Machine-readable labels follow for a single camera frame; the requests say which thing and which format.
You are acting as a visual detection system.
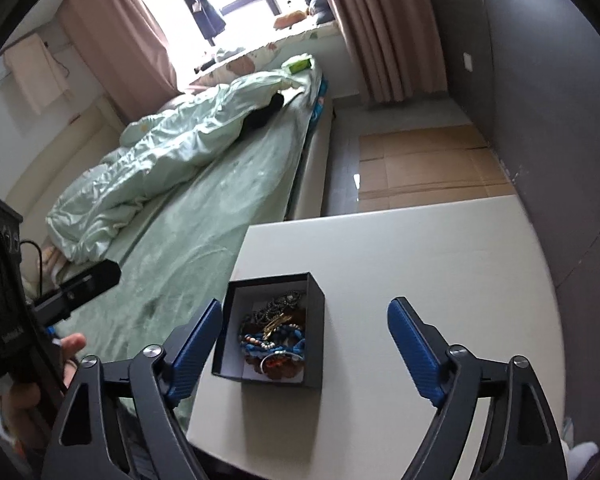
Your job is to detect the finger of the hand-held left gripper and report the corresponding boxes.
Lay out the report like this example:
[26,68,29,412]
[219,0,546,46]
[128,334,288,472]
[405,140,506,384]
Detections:
[32,259,122,326]

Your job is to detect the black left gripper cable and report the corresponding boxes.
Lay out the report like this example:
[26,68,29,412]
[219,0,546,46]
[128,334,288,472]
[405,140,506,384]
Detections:
[20,241,44,301]

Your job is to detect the green packet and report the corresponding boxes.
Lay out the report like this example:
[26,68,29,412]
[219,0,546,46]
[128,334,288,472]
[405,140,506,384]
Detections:
[280,55,313,75]

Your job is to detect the flattened cardboard sheet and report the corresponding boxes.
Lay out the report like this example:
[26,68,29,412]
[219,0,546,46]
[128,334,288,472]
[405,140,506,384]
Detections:
[357,122,518,211]

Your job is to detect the orange plush toy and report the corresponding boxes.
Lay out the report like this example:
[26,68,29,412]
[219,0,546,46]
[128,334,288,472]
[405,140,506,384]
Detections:
[272,10,311,29]

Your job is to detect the teal bead bracelet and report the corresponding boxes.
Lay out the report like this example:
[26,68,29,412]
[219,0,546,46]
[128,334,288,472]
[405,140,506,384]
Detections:
[239,326,307,357]

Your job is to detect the dark hanging clothes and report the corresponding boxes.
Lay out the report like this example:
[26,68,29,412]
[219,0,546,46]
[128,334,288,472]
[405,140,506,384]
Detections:
[162,0,228,41]

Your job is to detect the pink curtain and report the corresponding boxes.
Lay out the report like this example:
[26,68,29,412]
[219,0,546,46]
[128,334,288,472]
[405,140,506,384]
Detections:
[312,0,451,106]
[60,0,181,126]

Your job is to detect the dark ornate metal bracelet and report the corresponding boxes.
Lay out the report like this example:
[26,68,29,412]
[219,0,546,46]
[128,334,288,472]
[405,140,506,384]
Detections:
[252,294,302,325]

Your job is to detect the black cloth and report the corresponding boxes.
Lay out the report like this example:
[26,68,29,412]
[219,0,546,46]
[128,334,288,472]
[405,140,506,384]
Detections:
[242,92,286,136]

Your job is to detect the beige hanging towel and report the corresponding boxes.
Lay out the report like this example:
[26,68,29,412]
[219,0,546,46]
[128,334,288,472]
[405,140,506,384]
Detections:
[2,32,73,116]

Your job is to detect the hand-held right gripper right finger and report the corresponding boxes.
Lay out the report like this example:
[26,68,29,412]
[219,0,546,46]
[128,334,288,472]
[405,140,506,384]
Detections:
[387,296,568,480]

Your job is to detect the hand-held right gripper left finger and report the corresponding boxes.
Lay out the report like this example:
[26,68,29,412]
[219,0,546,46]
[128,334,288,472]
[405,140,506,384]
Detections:
[40,297,224,480]

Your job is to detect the bed with green sheet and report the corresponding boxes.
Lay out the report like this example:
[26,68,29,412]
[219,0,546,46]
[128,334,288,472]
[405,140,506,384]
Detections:
[45,57,338,411]

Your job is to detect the person's left hand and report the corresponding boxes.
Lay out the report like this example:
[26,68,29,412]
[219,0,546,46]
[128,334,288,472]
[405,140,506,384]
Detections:
[0,334,87,441]

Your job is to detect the light green duvet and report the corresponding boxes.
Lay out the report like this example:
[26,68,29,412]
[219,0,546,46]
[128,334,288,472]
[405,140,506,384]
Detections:
[45,67,306,263]

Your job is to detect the dark pillows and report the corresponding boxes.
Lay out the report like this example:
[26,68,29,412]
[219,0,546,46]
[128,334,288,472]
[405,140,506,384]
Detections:
[300,0,338,26]

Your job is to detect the brown bead bracelet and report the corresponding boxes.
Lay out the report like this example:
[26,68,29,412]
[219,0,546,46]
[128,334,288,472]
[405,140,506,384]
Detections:
[244,352,303,378]

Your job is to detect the printed white cushion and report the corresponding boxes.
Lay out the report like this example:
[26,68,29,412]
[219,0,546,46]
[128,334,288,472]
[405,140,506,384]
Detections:
[187,25,341,91]

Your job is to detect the black jewelry box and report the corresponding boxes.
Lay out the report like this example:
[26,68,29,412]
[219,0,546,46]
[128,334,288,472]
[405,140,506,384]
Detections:
[211,271,327,391]

